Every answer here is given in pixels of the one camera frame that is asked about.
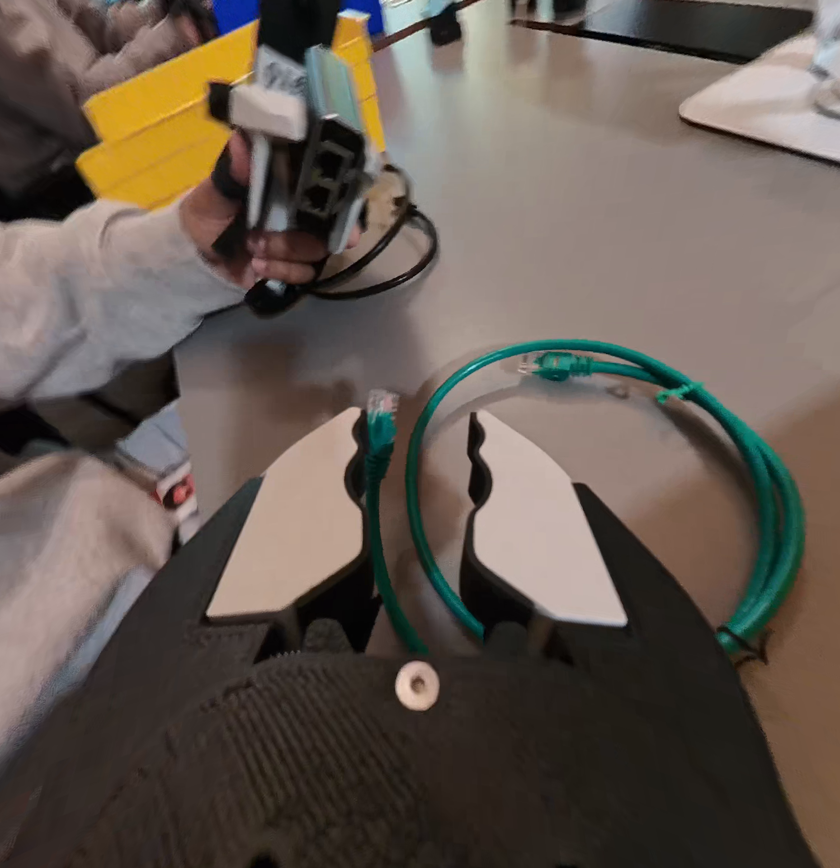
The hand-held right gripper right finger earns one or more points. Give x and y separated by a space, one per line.
535 542

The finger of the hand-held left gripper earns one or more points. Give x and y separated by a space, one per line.
258 183
328 85

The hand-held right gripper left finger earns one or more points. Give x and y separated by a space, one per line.
298 536

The yellow plastic bin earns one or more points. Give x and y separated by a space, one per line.
155 115

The person's left forearm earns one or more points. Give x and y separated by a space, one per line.
88 291

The grey desk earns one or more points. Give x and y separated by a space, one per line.
596 237

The person's left hand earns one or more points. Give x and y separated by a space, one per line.
210 224

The blue plastic bin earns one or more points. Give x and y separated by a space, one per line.
233 13

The small black box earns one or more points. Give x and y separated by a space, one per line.
446 30

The green twist tie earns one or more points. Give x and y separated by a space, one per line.
678 393

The black twist tie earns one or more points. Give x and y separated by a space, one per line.
732 637

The person's body in grey sweatshirt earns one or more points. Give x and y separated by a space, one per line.
54 576

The black mat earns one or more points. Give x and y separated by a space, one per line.
664 34

